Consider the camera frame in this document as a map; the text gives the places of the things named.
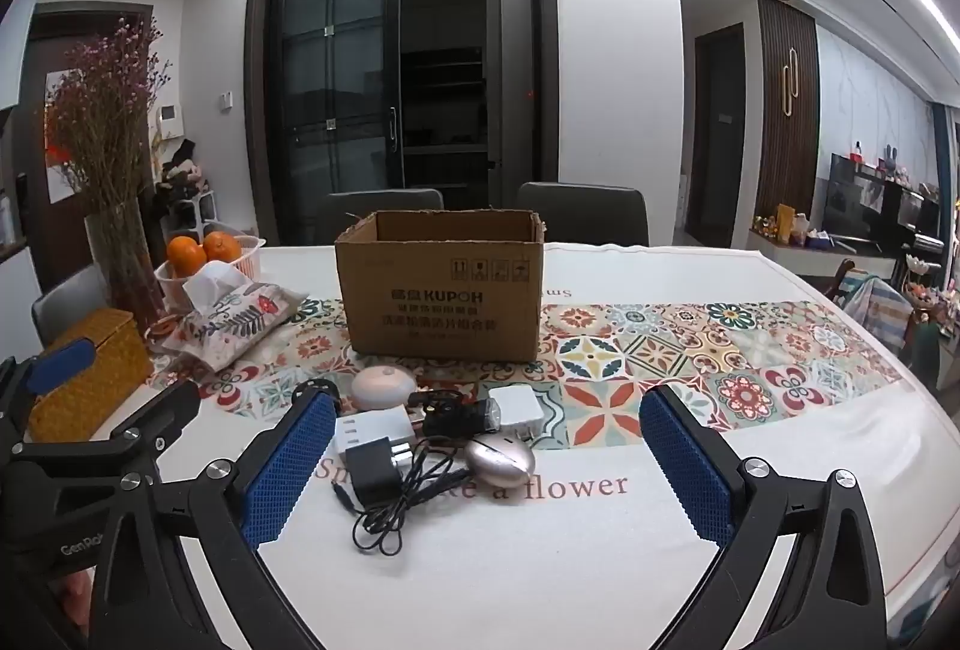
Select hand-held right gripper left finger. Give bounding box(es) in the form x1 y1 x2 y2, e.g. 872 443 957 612
88 390 361 650

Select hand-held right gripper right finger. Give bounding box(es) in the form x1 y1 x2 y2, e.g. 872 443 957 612
637 384 912 650

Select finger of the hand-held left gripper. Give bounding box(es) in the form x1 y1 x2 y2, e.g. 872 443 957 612
11 381 202 480
0 337 98 430

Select black round cable reel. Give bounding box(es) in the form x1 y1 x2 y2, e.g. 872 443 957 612
409 387 502 439

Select brown cardboard box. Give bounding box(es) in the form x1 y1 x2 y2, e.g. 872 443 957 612
334 209 545 364

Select yellow woven box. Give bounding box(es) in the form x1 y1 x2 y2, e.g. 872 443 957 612
28 308 155 445

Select light grey chair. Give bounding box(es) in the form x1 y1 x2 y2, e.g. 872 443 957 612
31 263 110 347

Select white block charger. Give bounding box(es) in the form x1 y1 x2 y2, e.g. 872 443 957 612
335 411 421 454

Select floral fabric tissue pouch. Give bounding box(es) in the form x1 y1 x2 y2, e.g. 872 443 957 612
154 281 310 372

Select glass vase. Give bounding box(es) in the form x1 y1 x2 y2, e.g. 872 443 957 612
84 200 166 328

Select pink round device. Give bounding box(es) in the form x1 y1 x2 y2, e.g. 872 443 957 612
352 366 416 411

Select white tissue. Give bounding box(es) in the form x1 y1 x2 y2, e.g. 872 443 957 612
182 260 252 310

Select orange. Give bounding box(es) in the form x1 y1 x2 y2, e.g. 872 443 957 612
166 235 207 278
202 230 245 265

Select white plastic fruit basket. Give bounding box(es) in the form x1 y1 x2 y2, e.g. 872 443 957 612
154 222 269 310

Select silver egg-shaped device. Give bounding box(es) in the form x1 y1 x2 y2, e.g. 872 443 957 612
463 438 536 486

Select white storage shelf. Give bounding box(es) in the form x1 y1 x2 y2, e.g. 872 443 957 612
161 188 218 246

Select striped cloth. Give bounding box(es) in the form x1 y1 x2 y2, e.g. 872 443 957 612
832 260 912 351

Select dried purple flowers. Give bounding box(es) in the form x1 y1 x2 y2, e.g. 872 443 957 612
43 16 172 223

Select dark grey dining chair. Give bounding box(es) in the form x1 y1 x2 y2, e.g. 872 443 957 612
326 188 445 223
516 182 650 247

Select television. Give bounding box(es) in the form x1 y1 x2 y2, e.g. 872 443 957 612
825 153 901 246

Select dark wooden door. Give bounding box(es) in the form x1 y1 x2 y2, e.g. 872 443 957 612
694 23 746 246

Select dark sliding glass door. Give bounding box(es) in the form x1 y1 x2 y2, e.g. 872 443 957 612
266 0 402 223

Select silver refrigerator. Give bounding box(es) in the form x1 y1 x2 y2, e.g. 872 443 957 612
486 0 535 208

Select black power adapter with cable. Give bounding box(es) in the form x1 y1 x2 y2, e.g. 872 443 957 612
330 436 470 555

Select gold wall ornament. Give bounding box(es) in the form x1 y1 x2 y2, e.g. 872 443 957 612
778 44 800 117

